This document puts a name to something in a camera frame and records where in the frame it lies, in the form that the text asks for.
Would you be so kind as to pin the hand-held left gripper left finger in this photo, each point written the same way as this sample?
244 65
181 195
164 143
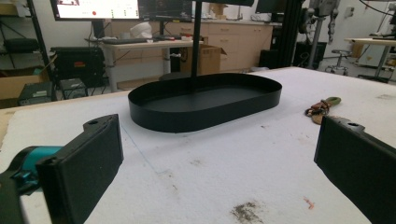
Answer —
84 161

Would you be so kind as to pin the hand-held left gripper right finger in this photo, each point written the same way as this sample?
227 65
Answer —
358 161

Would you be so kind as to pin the black oval tray stand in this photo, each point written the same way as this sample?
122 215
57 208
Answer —
199 102

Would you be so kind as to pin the small black device box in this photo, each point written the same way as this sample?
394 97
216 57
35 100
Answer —
73 88

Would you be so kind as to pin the grey electronics box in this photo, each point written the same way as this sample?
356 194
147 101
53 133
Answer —
35 93

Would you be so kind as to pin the black equipment case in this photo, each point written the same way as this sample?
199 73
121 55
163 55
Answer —
77 65

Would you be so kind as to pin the large cardboard box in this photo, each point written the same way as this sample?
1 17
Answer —
18 85

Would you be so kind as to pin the round metal stool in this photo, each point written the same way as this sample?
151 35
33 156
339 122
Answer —
340 60

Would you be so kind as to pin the wooden side table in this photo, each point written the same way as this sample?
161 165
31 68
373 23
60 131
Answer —
373 56

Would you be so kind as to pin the black keyboard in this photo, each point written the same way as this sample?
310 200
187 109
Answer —
124 40

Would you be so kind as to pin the white standing desk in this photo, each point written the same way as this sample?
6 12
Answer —
140 46

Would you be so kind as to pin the black metal shelf rack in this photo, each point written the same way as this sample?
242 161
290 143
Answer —
34 40

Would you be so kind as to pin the white foam mat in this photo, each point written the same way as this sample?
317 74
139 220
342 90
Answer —
218 174

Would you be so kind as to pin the white crumpled cloth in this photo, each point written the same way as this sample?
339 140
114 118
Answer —
141 30

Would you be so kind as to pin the computer monitor with bright screen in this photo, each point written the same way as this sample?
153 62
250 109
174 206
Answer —
96 8

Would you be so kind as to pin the wooden cabinets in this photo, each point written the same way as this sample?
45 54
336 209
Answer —
239 40

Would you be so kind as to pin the dark computer monitor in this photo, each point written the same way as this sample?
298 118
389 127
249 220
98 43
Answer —
165 9

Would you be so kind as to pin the black aluminium frame post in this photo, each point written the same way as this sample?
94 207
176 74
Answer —
289 34

